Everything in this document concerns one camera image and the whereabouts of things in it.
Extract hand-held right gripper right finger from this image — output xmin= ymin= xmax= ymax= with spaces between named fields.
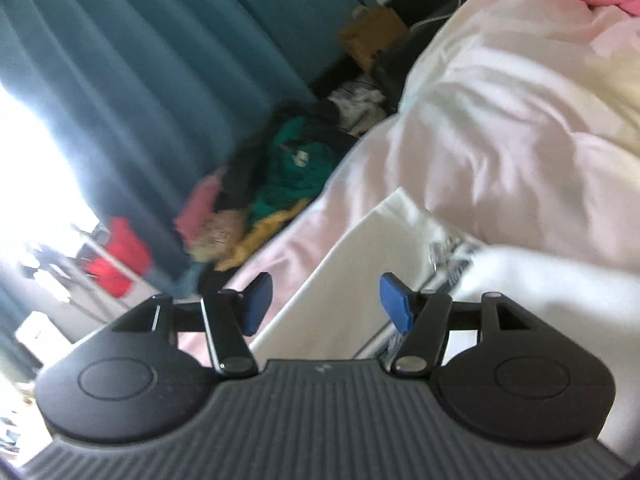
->
xmin=379 ymin=272 xmax=539 ymax=375

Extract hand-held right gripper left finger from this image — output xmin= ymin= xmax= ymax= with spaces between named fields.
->
xmin=107 ymin=272 xmax=274 ymax=377

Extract cream white pants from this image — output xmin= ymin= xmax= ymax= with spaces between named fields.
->
xmin=248 ymin=187 xmax=640 ymax=461

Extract pile of dark clothes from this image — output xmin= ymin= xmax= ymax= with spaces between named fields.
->
xmin=219 ymin=99 xmax=362 ymax=212

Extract yellow cloth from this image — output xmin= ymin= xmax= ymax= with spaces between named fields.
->
xmin=217 ymin=200 xmax=312 ymax=272

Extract brown fuzzy cloth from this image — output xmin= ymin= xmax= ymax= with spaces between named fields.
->
xmin=192 ymin=210 xmax=249 ymax=264

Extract pink cloth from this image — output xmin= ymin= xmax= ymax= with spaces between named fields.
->
xmin=174 ymin=172 xmax=227 ymax=247

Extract green garment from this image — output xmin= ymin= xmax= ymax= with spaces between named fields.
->
xmin=252 ymin=117 xmax=342 ymax=224

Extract white black cloth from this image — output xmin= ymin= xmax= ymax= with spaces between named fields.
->
xmin=329 ymin=84 xmax=389 ymax=137

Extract pink white duvet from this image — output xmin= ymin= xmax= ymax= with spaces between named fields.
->
xmin=177 ymin=0 xmax=640 ymax=361

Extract black bag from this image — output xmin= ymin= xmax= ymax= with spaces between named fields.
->
xmin=372 ymin=39 xmax=432 ymax=112

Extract window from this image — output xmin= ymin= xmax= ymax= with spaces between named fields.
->
xmin=0 ymin=80 xmax=109 ymax=302

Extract blue curtain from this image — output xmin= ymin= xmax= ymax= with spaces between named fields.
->
xmin=0 ymin=0 xmax=374 ymax=282

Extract brown cardboard box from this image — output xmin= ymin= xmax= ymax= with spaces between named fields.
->
xmin=339 ymin=5 xmax=409 ymax=74

